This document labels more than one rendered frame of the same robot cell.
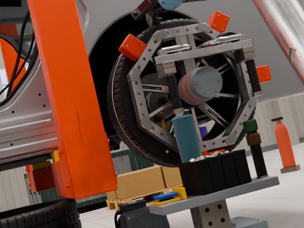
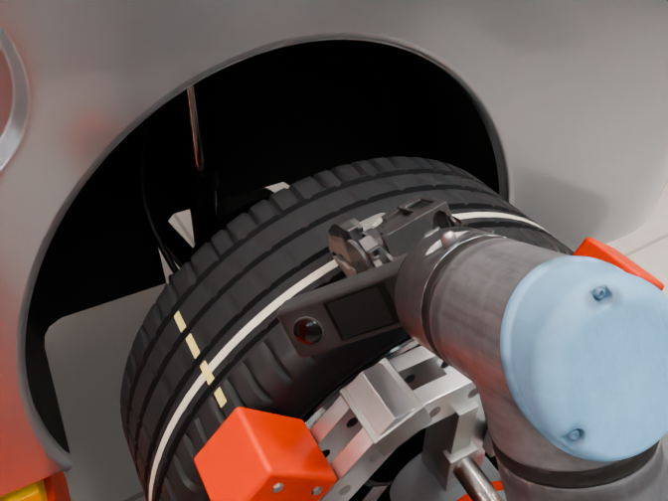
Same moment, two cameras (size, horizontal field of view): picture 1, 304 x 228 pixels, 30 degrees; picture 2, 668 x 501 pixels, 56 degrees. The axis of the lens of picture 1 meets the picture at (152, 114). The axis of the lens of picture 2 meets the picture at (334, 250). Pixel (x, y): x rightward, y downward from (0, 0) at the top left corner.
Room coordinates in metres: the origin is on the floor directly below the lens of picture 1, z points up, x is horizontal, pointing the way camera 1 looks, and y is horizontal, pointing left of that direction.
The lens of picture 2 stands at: (2.06, 0.02, 1.58)
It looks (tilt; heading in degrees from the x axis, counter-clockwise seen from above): 40 degrees down; 348
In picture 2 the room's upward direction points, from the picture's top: straight up
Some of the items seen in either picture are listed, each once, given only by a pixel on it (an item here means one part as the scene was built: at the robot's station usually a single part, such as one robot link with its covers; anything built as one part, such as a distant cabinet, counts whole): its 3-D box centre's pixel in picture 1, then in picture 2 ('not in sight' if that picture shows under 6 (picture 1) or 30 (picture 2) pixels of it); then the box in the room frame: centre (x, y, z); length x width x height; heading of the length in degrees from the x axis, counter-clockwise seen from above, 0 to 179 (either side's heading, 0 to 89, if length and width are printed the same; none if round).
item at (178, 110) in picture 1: (174, 92); not in sight; (2.16, -0.10, 0.83); 0.04 x 0.04 x 0.16
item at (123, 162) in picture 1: (87, 182); not in sight; (8.72, 1.20, 0.36); 1.81 x 1.68 x 0.71; 19
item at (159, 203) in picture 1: (166, 201); not in sight; (1.94, 0.02, 0.45); 0.08 x 0.08 x 0.01; 16
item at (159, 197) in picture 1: (165, 197); not in sight; (1.94, 0.02, 0.47); 0.07 x 0.07 x 0.02; 16
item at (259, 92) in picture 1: (253, 76); not in sight; (2.25, -0.43, 0.83); 0.04 x 0.04 x 0.16
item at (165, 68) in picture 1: (166, 69); not in sight; (2.19, -0.09, 0.93); 0.09 x 0.05 x 0.05; 16
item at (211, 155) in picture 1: (214, 171); not in sight; (2.00, -0.17, 0.51); 0.20 x 0.14 x 0.13; 115
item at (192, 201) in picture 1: (213, 194); not in sight; (1.99, -0.14, 0.44); 0.43 x 0.17 x 0.03; 106
